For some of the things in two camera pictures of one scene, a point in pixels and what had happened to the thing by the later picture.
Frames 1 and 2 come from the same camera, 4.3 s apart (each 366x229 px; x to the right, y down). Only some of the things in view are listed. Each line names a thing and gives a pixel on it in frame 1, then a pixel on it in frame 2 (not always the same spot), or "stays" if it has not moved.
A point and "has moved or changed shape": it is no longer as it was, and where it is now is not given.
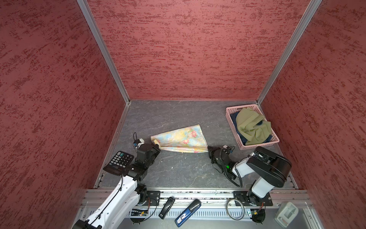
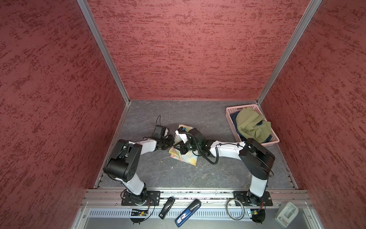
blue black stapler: [181, 220] stays
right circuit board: [258, 215] stays
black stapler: [167, 207] stays
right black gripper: [211, 152] -> [183, 150]
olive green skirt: [246, 121] stays
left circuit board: [136, 212] stays
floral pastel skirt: [187, 139] has moved or changed shape
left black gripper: [155, 148] -> [171, 141]
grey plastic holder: [286, 212] stays
